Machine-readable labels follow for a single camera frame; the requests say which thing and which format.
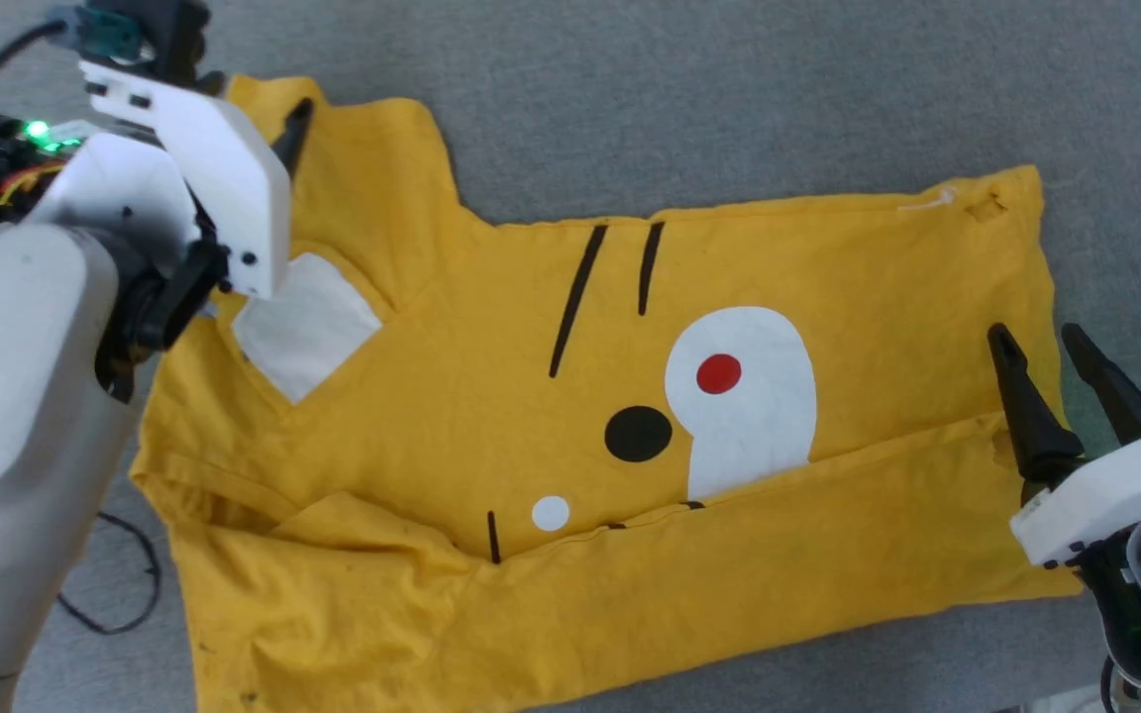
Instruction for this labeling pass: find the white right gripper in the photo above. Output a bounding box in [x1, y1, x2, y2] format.
[986, 322, 1141, 568]

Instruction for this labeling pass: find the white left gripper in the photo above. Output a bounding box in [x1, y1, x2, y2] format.
[29, 59, 315, 300]

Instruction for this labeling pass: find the yellow cartoon face t-shirt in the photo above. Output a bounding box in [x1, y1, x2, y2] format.
[130, 74, 1087, 713]

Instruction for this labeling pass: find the grey fabric sofa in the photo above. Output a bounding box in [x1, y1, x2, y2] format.
[0, 0, 1141, 713]

